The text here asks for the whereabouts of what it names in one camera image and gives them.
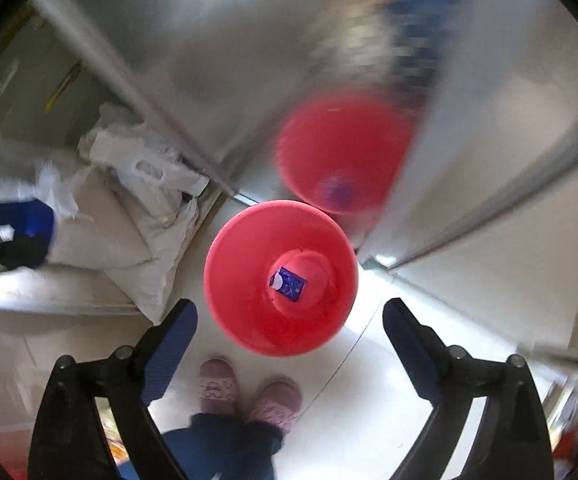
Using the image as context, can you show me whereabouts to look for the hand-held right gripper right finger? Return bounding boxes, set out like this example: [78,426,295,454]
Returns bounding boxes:
[383,298,554,480]

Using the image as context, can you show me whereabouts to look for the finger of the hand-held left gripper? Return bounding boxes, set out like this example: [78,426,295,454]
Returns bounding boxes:
[0,199,54,238]
[0,237,49,273]

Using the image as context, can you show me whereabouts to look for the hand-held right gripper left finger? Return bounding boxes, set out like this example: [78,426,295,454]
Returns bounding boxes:
[26,298,199,480]

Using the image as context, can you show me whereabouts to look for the white paper tissue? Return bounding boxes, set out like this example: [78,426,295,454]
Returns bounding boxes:
[0,160,95,221]

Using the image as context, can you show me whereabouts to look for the red plastic bucket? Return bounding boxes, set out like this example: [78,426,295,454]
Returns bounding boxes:
[203,200,360,358]

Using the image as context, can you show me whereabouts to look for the pink patterned slipper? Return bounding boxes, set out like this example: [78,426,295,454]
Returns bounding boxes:
[198,358,240,416]
[249,381,302,433]

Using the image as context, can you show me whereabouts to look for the person's left leg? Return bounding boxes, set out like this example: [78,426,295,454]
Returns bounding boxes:
[161,412,242,480]

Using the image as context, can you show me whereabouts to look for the white plastic bag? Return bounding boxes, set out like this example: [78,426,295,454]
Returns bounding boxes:
[78,102,210,211]

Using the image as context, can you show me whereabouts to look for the small blue packet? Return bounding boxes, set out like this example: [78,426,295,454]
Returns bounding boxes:
[269,266,306,303]

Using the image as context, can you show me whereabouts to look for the white storage shelf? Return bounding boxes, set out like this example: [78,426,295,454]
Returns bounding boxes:
[516,330,578,461]

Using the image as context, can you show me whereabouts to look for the stainless steel cabinet door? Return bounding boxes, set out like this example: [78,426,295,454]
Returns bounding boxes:
[29,0,450,211]
[356,35,578,273]

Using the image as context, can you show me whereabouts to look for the yellow gas hose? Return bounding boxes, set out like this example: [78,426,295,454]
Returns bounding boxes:
[44,60,82,111]

